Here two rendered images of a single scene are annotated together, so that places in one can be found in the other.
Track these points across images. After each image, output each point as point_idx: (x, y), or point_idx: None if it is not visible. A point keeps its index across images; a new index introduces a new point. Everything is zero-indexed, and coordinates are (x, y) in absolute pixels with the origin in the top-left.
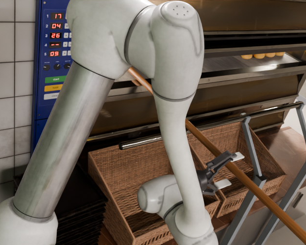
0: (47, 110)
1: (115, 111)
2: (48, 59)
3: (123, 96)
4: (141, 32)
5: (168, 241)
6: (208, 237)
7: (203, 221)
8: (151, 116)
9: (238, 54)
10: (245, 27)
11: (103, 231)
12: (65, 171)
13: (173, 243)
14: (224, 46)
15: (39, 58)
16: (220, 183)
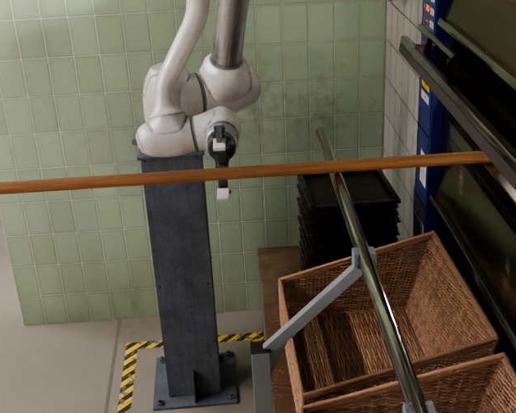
0: (422, 115)
1: (468, 192)
2: (424, 38)
3: (468, 165)
4: None
5: (287, 367)
6: (147, 123)
7: (154, 104)
8: (484, 251)
9: (483, 149)
10: None
11: (339, 311)
12: (214, 24)
13: (281, 372)
14: (480, 113)
15: (422, 34)
16: (223, 191)
